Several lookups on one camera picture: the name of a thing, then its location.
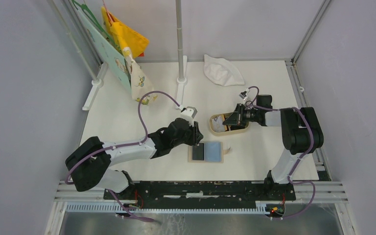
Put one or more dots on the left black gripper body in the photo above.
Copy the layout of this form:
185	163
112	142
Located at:
190	137

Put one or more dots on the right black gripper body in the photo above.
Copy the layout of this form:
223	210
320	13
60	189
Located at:
244	114

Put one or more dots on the beige oval tray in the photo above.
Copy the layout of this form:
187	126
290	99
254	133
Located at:
230	129

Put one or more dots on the black VIP card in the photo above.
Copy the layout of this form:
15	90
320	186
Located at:
198	152

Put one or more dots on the beige card holder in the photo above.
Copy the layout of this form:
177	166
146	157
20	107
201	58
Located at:
214	152

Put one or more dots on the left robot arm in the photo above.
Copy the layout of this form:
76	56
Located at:
89	166

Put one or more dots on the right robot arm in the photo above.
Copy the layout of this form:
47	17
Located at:
300	127

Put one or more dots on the silver VIP card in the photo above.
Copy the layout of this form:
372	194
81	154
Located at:
217	124

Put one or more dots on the white crumpled cloth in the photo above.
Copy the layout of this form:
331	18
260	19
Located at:
222	72

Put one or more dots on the white pole base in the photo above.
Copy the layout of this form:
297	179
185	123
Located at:
181	87

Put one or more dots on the grey vertical pole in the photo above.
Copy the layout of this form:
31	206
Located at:
178	5

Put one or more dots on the white printed hanging cloth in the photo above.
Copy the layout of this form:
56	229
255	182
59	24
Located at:
140	83

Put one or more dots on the white left rack foot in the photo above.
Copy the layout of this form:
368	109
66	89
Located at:
96	85

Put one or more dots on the teal printed hanging cloth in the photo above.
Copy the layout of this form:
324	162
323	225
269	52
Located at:
104	44

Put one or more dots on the yellow hanging cloth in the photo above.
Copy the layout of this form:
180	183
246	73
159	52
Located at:
128	41

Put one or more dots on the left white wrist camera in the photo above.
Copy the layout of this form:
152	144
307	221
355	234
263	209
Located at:
188	113

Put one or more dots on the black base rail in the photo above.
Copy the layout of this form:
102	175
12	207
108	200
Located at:
205	194

